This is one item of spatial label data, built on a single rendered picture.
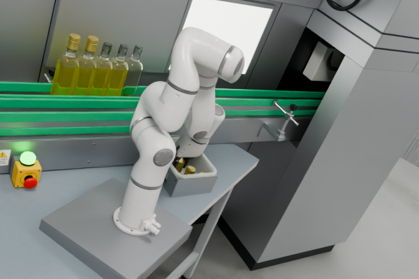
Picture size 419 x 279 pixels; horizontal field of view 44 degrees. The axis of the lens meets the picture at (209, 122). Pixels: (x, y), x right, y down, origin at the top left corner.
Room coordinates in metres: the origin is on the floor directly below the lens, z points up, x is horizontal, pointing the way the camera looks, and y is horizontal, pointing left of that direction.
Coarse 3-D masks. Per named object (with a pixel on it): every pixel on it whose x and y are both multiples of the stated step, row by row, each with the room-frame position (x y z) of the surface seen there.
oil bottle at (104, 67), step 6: (96, 60) 1.53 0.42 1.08; (102, 60) 1.52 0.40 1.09; (108, 60) 1.54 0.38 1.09; (102, 66) 1.52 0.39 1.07; (108, 66) 1.53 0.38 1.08; (96, 72) 1.51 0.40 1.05; (102, 72) 1.52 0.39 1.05; (108, 72) 1.54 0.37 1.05; (96, 78) 1.51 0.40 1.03; (102, 78) 1.52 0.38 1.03; (108, 78) 1.54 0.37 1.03; (96, 84) 1.51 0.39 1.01; (102, 84) 1.53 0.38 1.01; (96, 90) 1.52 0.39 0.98; (102, 90) 1.53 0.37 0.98
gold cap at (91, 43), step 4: (88, 36) 1.50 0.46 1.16; (92, 36) 1.51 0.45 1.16; (88, 40) 1.49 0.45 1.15; (92, 40) 1.49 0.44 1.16; (96, 40) 1.50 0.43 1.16; (88, 44) 1.49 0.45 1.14; (92, 44) 1.49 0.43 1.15; (96, 44) 1.50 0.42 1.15; (88, 48) 1.49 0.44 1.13; (92, 48) 1.49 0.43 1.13; (96, 48) 1.51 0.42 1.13; (92, 52) 1.49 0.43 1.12
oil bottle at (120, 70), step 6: (114, 60) 1.56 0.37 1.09; (120, 60) 1.57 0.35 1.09; (114, 66) 1.55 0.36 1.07; (120, 66) 1.56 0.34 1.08; (126, 66) 1.57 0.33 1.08; (114, 72) 1.55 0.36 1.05; (120, 72) 1.56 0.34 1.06; (126, 72) 1.58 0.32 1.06; (114, 78) 1.55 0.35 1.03; (120, 78) 1.57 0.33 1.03; (108, 84) 1.55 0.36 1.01; (114, 84) 1.56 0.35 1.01; (120, 84) 1.57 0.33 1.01; (108, 90) 1.55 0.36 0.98; (114, 90) 1.56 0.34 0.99; (120, 90) 1.58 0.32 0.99
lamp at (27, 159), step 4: (24, 152) 1.24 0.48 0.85; (28, 152) 1.24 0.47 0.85; (24, 156) 1.22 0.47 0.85; (28, 156) 1.22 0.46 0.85; (32, 156) 1.23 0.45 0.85; (20, 160) 1.22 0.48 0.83; (24, 160) 1.21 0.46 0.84; (28, 160) 1.21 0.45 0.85; (32, 160) 1.22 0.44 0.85; (24, 164) 1.21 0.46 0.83; (28, 164) 1.21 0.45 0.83; (32, 164) 1.22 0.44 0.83
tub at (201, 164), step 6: (174, 138) 1.66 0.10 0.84; (198, 156) 1.63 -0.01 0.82; (204, 156) 1.62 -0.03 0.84; (192, 162) 1.64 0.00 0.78; (198, 162) 1.62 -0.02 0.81; (204, 162) 1.61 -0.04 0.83; (210, 162) 1.60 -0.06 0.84; (174, 168) 1.47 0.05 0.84; (198, 168) 1.61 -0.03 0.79; (204, 168) 1.59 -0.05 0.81; (210, 168) 1.58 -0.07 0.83; (180, 174) 1.45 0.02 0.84; (186, 174) 1.47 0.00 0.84; (192, 174) 1.48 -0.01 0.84; (198, 174) 1.49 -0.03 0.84; (204, 174) 1.51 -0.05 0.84; (210, 174) 1.53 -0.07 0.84
